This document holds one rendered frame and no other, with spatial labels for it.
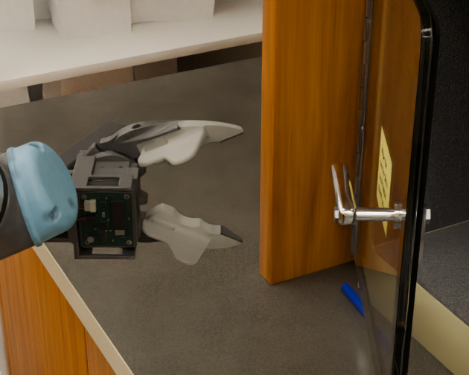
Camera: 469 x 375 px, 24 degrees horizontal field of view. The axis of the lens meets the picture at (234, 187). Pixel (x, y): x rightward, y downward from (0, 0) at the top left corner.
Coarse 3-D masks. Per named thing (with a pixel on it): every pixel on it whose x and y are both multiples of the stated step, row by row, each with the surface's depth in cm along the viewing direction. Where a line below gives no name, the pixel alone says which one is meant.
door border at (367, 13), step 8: (368, 0) 110; (368, 8) 111; (368, 16) 111; (368, 24) 110; (368, 32) 111; (432, 32) 80; (368, 40) 111; (432, 40) 80; (368, 48) 111; (360, 88) 115; (360, 96) 116; (360, 104) 116; (424, 120) 83; (360, 136) 118; (360, 144) 118; (360, 152) 118; (360, 160) 118; (360, 168) 118; (360, 176) 118; (416, 208) 87; (352, 232) 124; (408, 296) 91
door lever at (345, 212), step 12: (336, 168) 98; (336, 180) 96; (348, 180) 96; (336, 192) 94; (348, 192) 94; (336, 204) 93; (348, 204) 92; (396, 204) 91; (336, 216) 92; (348, 216) 92; (360, 216) 92; (372, 216) 92; (384, 216) 92; (396, 216) 91
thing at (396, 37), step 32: (384, 0) 100; (416, 0) 83; (384, 32) 100; (416, 32) 82; (384, 64) 100; (416, 64) 82; (384, 96) 100; (416, 96) 82; (384, 128) 100; (416, 128) 84; (416, 160) 85; (416, 192) 86; (384, 256) 100; (384, 288) 100; (384, 320) 100; (384, 352) 100
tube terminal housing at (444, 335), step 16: (416, 288) 117; (416, 304) 118; (432, 304) 115; (416, 320) 119; (432, 320) 116; (448, 320) 113; (416, 336) 119; (432, 336) 117; (448, 336) 114; (464, 336) 111; (432, 352) 117; (448, 352) 114; (464, 352) 112; (448, 368) 115; (464, 368) 112
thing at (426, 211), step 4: (424, 204) 92; (428, 204) 92; (424, 208) 91; (428, 208) 92; (416, 212) 92; (424, 212) 91; (428, 212) 92; (416, 216) 92; (424, 216) 91; (428, 216) 92; (424, 220) 92; (428, 220) 92; (424, 224) 92; (424, 228) 92; (424, 232) 92; (420, 244) 93; (420, 248) 93; (412, 252) 94; (420, 252) 93; (412, 256) 95; (420, 256) 93; (420, 260) 94; (420, 264) 94
